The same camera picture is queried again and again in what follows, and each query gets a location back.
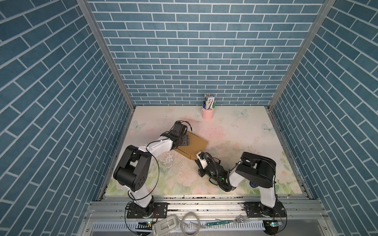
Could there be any green handled tool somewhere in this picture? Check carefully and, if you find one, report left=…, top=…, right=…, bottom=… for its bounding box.
left=206, top=220, right=231, bottom=227

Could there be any coiled grey cable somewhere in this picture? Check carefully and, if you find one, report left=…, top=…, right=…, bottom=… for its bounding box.
left=180, top=211, right=201, bottom=236

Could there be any aluminium frame rail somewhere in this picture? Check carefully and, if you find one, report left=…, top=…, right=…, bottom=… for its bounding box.
left=78, top=194, right=337, bottom=236

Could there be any brown cardboard paper box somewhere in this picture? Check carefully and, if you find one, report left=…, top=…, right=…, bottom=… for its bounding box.
left=175, top=131, right=208, bottom=160

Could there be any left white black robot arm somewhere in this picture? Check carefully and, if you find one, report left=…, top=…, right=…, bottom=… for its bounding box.
left=113, top=121, right=192, bottom=210

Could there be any pink pen holder cup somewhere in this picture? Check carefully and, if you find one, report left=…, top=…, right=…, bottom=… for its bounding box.
left=201, top=108, right=215, bottom=121

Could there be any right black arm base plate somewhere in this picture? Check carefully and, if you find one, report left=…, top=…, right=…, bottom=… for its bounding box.
left=243, top=200, right=287, bottom=218

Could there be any floral table mat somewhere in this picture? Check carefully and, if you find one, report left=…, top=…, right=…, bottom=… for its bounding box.
left=122, top=106, right=302, bottom=196

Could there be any silver fork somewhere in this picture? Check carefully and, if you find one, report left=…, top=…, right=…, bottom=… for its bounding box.
left=216, top=214, right=250, bottom=224

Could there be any white plastic device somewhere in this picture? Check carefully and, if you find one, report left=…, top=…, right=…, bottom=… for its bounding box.
left=152, top=215, right=179, bottom=236

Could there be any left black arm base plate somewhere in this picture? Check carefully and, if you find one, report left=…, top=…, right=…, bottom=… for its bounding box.
left=126, top=202, right=168, bottom=219

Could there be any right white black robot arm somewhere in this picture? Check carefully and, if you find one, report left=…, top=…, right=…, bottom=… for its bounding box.
left=195, top=152, right=277, bottom=217

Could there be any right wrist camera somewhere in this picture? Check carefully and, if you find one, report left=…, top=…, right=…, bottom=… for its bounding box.
left=196, top=151, right=208, bottom=169

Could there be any blue black stapler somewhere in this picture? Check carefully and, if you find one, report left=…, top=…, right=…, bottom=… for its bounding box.
left=250, top=182, right=258, bottom=188

